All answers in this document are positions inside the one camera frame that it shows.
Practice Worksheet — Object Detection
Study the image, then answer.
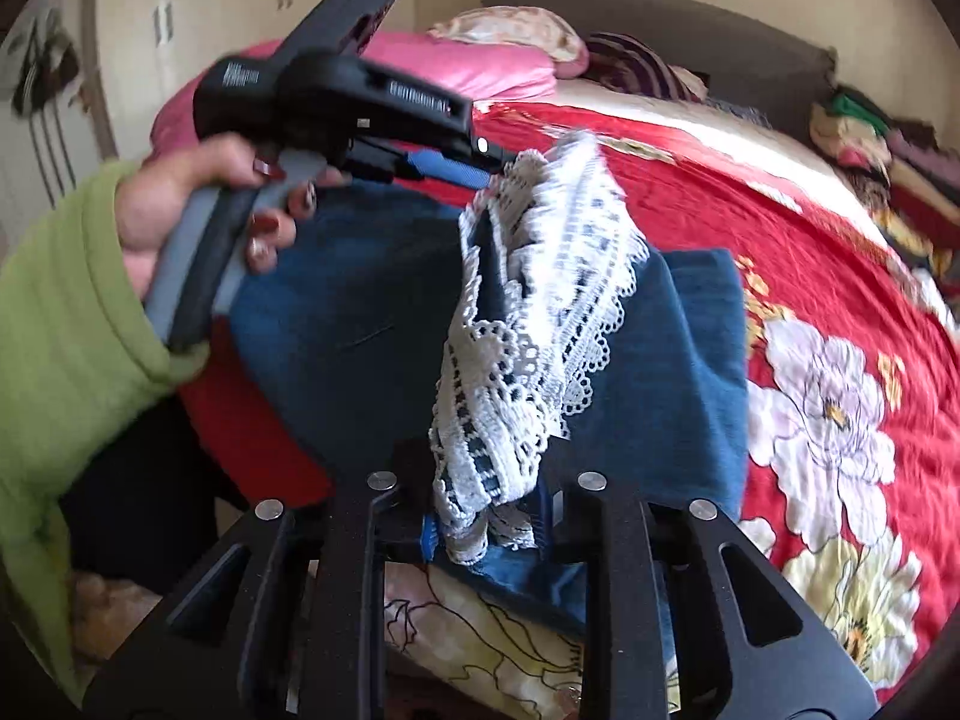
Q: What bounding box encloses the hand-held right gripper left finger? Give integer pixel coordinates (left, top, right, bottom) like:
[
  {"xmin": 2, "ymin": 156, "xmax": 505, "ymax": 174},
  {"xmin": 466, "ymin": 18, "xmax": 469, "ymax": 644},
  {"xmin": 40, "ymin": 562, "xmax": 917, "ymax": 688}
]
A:
[{"xmin": 82, "ymin": 457, "xmax": 437, "ymax": 720}]

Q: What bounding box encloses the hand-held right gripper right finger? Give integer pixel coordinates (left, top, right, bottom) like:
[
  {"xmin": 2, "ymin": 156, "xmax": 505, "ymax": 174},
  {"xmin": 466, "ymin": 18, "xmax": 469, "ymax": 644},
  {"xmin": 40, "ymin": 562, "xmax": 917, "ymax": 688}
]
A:
[{"xmin": 536, "ymin": 465, "xmax": 878, "ymax": 720}]

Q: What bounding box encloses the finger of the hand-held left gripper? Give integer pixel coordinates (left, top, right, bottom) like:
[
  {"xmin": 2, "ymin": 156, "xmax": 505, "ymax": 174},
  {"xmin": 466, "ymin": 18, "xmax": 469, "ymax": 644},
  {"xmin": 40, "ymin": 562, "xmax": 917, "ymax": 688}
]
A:
[
  {"xmin": 352, "ymin": 146, "xmax": 492, "ymax": 190},
  {"xmin": 450, "ymin": 124, "xmax": 520, "ymax": 170}
]

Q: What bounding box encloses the white wardrobe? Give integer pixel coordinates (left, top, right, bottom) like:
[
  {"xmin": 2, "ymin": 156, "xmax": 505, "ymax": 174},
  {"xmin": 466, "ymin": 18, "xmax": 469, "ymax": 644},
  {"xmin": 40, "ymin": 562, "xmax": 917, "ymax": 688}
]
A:
[{"xmin": 94, "ymin": 0, "xmax": 451, "ymax": 158}]

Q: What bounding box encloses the person's left hand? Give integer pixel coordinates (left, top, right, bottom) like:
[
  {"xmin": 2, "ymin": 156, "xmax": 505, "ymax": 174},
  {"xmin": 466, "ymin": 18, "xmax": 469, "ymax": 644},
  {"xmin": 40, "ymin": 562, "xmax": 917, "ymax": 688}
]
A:
[{"xmin": 120, "ymin": 135, "xmax": 350, "ymax": 295}]

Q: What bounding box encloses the blue patterned cloth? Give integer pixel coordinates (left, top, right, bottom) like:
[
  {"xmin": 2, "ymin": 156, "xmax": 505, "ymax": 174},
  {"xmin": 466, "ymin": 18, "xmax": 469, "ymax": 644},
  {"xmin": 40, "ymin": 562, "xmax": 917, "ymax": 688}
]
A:
[{"xmin": 705, "ymin": 100, "xmax": 773, "ymax": 130}]

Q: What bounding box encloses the floral pillow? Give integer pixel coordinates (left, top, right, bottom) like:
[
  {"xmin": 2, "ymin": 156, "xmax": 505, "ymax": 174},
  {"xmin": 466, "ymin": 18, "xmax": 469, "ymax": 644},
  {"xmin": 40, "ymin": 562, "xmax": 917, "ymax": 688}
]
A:
[{"xmin": 427, "ymin": 6, "xmax": 591, "ymax": 81}]

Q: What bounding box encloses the person's left forearm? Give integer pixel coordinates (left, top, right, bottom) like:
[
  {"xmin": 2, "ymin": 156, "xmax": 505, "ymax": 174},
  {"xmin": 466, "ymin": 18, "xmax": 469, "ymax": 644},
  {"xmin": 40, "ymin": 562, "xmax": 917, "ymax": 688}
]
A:
[{"xmin": 0, "ymin": 161, "xmax": 215, "ymax": 702}]

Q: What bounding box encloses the dark cloth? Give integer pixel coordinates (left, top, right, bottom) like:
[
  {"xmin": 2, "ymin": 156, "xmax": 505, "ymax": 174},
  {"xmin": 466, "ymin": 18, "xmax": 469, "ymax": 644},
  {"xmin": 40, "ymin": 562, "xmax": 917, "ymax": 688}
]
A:
[{"xmin": 60, "ymin": 390, "xmax": 252, "ymax": 593}]

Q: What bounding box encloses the stack of folded clothes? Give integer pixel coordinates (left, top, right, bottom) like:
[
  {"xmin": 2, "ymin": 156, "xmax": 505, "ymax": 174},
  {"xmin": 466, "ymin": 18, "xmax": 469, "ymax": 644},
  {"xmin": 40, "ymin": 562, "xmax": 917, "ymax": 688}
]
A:
[{"xmin": 808, "ymin": 81, "xmax": 960, "ymax": 282}]

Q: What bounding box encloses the red floral bedspread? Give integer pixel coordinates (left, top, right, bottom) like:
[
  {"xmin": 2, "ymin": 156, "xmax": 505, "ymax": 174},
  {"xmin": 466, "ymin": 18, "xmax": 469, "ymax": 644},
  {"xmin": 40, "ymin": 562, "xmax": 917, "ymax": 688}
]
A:
[{"xmin": 180, "ymin": 101, "xmax": 960, "ymax": 720}]

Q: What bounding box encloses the grey headboard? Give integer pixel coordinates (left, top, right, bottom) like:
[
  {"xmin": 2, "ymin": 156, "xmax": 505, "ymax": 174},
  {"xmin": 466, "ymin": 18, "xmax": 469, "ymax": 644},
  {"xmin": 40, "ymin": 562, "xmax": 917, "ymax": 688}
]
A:
[{"xmin": 480, "ymin": 0, "xmax": 839, "ymax": 140}]

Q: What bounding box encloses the pink quilt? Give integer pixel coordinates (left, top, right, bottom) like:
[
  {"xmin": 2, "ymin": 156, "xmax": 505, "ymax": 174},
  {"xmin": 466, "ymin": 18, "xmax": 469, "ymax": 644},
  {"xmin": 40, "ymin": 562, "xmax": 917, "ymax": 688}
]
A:
[{"xmin": 146, "ymin": 30, "xmax": 560, "ymax": 166}]

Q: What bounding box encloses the blue denim pants lace trim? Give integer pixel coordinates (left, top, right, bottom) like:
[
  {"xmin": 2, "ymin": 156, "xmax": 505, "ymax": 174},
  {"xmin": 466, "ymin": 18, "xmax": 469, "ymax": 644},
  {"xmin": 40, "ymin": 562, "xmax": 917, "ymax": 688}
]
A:
[{"xmin": 229, "ymin": 131, "xmax": 751, "ymax": 635}]

